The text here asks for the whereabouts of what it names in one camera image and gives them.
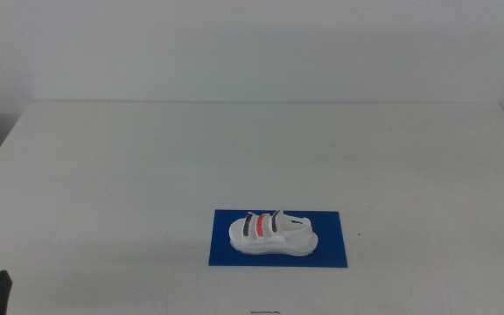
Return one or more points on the blue rectangular mat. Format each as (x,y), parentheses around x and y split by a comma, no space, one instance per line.
(331,245)

